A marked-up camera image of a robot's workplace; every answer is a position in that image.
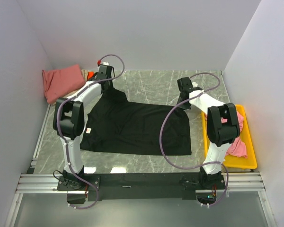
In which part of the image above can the black t-shirt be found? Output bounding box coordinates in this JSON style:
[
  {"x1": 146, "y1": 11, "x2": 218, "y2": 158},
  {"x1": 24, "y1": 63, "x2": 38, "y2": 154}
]
[{"x1": 80, "y1": 88, "x2": 191, "y2": 156}]

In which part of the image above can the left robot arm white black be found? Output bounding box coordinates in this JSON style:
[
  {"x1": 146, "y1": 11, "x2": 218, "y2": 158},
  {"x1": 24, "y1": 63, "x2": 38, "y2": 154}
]
[{"x1": 53, "y1": 62, "x2": 115, "y2": 190}]

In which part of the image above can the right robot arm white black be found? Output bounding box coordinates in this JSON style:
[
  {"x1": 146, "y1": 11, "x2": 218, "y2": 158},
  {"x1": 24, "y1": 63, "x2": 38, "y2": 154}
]
[{"x1": 177, "y1": 77, "x2": 240, "y2": 189}]

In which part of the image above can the folded orange t-shirt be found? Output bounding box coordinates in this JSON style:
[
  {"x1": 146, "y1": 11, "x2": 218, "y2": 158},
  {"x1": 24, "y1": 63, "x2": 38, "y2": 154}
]
[{"x1": 87, "y1": 71, "x2": 94, "y2": 80}]

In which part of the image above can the folded beige t-shirt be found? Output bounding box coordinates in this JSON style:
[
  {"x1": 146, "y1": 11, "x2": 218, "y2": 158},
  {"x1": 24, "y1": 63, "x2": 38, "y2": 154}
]
[{"x1": 63, "y1": 69, "x2": 88, "y2": 98}]

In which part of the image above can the folded pink t-shirt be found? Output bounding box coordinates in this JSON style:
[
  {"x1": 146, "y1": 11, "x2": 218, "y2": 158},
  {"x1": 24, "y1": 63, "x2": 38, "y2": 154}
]
[{"x1": 42, "y1": 64, "x2": 86, "y2": 105}]

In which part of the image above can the crumpled pink t-shirt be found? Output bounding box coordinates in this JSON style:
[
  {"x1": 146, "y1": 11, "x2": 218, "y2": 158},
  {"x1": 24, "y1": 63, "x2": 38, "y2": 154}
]
[{"x1": 203, "y1": 110, "x2": 248, "y2": 159}]

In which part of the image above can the yellow plastic bin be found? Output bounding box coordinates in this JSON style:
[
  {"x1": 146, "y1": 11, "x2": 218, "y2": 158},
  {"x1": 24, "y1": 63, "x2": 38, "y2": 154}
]
[{"x1": 200, "y1": 104, "x2": 258, "y2": 170}]

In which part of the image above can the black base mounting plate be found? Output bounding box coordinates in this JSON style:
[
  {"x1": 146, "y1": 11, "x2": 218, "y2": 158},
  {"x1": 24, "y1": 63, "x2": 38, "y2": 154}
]
[{"x1": 57, "y1": 172, "x2": 226, "y2": 201}]

